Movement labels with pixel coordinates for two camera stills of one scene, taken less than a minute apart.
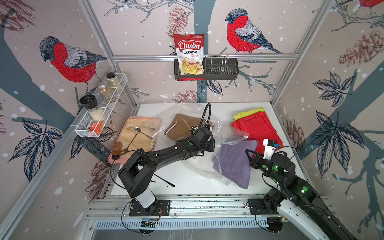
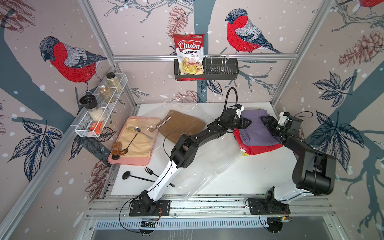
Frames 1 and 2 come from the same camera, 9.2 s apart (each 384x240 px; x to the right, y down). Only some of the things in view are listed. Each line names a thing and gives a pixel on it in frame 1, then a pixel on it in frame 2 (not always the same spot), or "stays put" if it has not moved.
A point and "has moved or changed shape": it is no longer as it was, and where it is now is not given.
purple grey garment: (233, 162) → (257, 133)
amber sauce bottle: (117, 148) stays put
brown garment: (180, 127) has moved or changed shape
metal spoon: (138, 129) stays put
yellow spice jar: (113, 81) stays put
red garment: (259, 127) → (252, 150)
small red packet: (96, 127) stays put
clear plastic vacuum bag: (176, 123) has moved or changed shape
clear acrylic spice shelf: (92, 123) stays put
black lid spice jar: (90, 103) stays put
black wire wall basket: (223, 68) stays put
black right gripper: (255, 161) → (267, 122)
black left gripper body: (209, 146) → (234, 124)
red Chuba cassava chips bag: (189, 49) stays put
